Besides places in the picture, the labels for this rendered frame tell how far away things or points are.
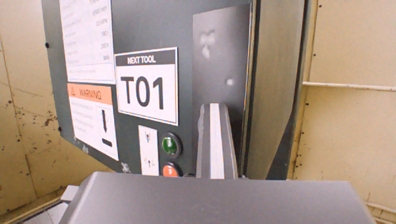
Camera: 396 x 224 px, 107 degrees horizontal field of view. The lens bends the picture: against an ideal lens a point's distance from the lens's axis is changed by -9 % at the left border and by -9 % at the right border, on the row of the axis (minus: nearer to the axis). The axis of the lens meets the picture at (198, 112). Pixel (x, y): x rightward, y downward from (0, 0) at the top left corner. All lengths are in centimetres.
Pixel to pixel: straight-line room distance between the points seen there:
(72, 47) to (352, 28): 117
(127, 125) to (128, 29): 11
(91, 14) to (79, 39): 5
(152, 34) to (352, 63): 109
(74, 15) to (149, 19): 17
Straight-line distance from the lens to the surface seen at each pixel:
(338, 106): 117
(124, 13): 22
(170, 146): 16
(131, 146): 23
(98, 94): 27
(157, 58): 17
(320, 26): 118
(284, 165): 89
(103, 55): 25
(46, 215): 163
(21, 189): 153
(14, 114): 138
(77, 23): 32
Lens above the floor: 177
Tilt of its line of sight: 13 degrees down
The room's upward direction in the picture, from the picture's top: 1 degrees clockwise
